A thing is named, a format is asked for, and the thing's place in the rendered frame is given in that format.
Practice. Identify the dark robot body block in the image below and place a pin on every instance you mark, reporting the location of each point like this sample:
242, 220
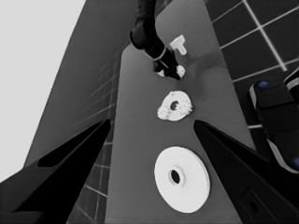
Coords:
274, 118

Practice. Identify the large thick white disc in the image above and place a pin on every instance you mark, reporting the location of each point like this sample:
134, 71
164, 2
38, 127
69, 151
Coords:
190, 186

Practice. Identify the small white T-shaped piece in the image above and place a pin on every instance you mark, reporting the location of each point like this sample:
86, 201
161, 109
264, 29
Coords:
179, 43

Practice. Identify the white round carrier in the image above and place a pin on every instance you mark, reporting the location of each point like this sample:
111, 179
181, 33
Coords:
174, 95

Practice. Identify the small white toothed gear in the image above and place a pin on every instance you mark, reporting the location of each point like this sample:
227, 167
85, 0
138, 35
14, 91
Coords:
161, 73
186, 105
162, 112
180, 71

